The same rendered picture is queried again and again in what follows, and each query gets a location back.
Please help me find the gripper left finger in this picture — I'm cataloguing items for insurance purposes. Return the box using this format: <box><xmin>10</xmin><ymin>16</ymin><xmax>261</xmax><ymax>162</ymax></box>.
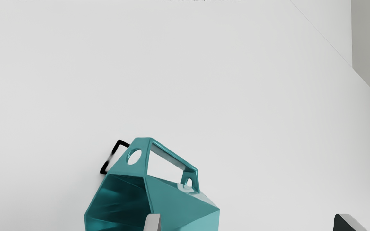
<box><xmin>144</xmin><ymin>213</ymin><xmax>161</xmax><ymax>231</ymax></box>

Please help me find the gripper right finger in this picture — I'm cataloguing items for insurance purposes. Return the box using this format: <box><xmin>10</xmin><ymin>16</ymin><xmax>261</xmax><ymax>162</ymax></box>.
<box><xmin>333</xmin><ymin>213</ymin><xmax>367</xmax><ymax>231</ymax></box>

